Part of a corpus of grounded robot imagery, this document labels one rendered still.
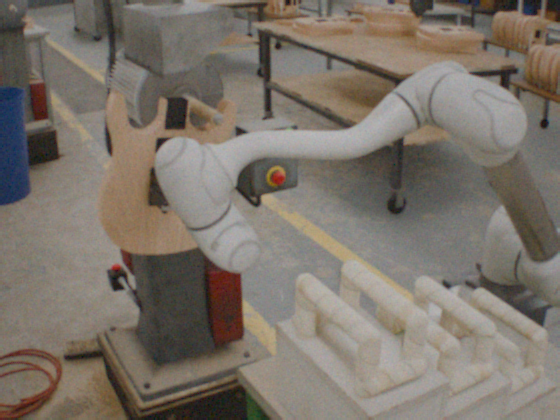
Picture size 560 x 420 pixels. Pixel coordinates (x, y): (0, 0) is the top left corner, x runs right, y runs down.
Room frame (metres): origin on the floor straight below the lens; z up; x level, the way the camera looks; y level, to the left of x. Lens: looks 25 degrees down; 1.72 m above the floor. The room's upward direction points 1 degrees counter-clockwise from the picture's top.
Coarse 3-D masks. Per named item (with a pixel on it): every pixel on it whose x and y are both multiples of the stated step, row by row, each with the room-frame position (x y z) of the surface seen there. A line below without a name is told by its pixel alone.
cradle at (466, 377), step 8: (464, 368) 0.80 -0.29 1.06; (472, 368) 0.79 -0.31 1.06; (480, 368) 0.79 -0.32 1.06; (488, 368) 0.80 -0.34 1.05; (456, 376) 0.77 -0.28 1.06; (464, 376) 0.78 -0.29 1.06; (472, 376) 0.78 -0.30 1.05; (480, 376) 0.78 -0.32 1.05; (456, 384) 0.76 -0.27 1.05; (464, 384) 0.77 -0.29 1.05; (472, 384) 0.78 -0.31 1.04; (448, 392) 0.75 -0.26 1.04; (456, 392) 0.76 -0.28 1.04
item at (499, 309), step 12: (480, 288) 1.05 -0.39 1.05; (480, 300) 1.02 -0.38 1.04; (492, 300) 1.00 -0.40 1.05; (492, 312) 0.99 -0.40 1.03; (504, 312) 0.97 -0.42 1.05; (516, 312) 0.95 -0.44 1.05; (516, 324) 0.93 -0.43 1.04; (528, 324) 0.92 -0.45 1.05; (528, 336) 0.90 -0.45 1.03; (540, 336) 0.88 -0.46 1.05
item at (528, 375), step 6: (528, 366) 0.88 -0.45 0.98; (540, 366) 0.88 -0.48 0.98; (522, 372) 0.87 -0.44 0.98; (528, 372) 0.87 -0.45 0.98; (534, 372) 0.87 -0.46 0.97; (540, 372) 0.87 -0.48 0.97; (516, 378) 0.85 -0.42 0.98; (522, 378) 0.85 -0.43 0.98; (528, 378) 0.86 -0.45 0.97; (534, 378) 0.86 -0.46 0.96; (516, 384) 0.84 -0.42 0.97; (522, 384) 0.85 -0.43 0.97; (528, 384) 0.86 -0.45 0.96; (516, 390) 0.84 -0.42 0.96
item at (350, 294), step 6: (342, 276) 0.88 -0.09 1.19; (342, 282) 0.88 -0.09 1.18; (348, 282) 0.87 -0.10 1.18; (342, 288) 0.88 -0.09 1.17; (348, 288) 0.87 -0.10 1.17; (354, 288) 0.87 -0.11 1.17; (342, 294) 0.88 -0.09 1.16; (348, 294) 0.87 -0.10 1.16; (354, 294) 0.87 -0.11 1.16; (342, 300) 0.88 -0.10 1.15; (348, 300) 0.87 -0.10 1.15; (354, 300) 0.87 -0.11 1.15; (354, 306) 0.87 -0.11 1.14
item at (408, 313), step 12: (348, 264) 0.88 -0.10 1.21; (360, 264) 0.88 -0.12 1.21; (348, 276) 0.87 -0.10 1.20; (360, 276) 0.85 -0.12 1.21; (372, 276) 0.84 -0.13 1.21; (360, 288) 0.84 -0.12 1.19; (372, 288) 0.82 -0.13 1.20; (384, 288) 0.81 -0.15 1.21; (384, 300) 0.79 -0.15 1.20; (396, 300) 0.77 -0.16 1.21; (408, 300) 0.77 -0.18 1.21; (396, 312) 0.76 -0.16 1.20; (408, 312) 0.75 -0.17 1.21; (420, 312) 0.74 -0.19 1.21; (408, 324) 0.73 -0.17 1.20; (420, 324) 0.73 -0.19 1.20
